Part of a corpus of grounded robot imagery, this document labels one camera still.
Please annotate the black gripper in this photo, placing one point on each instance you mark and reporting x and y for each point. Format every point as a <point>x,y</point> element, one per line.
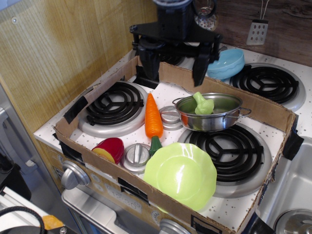
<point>176,23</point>

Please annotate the green toy broccoli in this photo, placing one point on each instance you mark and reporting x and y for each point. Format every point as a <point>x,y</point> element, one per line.
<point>204,106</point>

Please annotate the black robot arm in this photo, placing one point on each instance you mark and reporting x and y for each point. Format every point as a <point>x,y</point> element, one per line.
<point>170,2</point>

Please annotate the silver metal pan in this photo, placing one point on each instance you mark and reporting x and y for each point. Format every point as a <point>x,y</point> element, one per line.
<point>226,112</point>

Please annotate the back left black burner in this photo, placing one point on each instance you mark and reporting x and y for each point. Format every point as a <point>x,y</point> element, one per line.
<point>175,59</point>

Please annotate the black burner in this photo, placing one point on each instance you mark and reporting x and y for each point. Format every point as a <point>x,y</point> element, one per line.
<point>175,59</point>
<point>240,155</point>
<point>272,82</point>
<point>117,112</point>

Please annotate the hanging metal strainer ladle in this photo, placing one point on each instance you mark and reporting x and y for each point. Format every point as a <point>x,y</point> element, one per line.
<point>206,17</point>

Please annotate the light blue plastic bowl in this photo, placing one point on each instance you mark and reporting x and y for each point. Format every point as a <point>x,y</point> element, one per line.
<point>230,63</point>

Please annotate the silver stovetop knob centre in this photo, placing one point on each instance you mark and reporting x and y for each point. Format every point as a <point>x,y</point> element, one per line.
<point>170,118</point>

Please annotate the silver stovetop knob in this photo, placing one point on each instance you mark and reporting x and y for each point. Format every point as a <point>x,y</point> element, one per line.
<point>135,158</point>
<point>170,118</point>

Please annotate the orange toy carrot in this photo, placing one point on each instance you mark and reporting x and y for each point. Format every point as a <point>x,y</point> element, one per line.
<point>153,124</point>

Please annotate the hanging metal slotted spatula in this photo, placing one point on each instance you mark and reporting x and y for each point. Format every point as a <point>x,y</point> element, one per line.
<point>258,28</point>

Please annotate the front left black burner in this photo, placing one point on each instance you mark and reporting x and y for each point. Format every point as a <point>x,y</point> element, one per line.
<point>117,112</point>

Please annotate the back right black burner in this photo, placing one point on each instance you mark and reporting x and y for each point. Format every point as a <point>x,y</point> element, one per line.
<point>272,82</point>

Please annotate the silver stovetop knob front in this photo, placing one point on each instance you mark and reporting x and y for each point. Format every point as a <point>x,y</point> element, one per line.
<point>135,158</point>

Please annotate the red yellow toy pepper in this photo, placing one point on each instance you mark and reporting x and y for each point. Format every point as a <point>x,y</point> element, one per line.
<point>111,149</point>

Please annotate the light green plastic plate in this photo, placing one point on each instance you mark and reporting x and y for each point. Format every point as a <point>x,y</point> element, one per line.
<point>184,172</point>

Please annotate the front right black burner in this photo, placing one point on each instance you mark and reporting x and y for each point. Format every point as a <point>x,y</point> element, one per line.
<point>240,155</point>

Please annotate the brown cardboard fence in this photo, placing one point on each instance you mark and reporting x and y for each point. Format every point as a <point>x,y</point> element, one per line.
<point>264,113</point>

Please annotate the silver oven front knob left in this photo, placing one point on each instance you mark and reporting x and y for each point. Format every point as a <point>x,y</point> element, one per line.
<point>73,176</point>

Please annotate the silver oven knob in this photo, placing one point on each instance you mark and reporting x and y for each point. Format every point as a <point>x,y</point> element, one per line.
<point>170,227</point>
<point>73,176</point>

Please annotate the silver oven front knob right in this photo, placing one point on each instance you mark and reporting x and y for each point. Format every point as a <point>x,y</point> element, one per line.
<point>170,227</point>

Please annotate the silver sink basin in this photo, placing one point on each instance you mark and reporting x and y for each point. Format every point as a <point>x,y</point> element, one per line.
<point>286,207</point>

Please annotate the orange object bottom left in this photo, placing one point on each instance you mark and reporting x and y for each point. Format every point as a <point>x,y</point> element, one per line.
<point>51,222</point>

